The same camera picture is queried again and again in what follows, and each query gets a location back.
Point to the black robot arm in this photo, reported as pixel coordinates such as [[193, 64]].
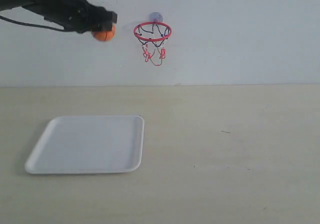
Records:
[[11, 4]]

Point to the white plastic tray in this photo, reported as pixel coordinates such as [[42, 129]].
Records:
[[90, 144]]

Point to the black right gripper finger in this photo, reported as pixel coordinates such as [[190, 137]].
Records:
[[101, 27]]

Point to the red mini basketball hoop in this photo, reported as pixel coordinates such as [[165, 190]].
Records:
[[153, 36]]

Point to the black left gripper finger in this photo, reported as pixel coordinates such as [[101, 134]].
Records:
[[102, 15]]

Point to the clear suction cup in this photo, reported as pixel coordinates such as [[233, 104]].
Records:
[[155, 17]]

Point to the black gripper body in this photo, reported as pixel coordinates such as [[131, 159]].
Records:
[[72, 15]]

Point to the small orange basketball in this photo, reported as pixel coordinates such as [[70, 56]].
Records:
[[104, 36]]

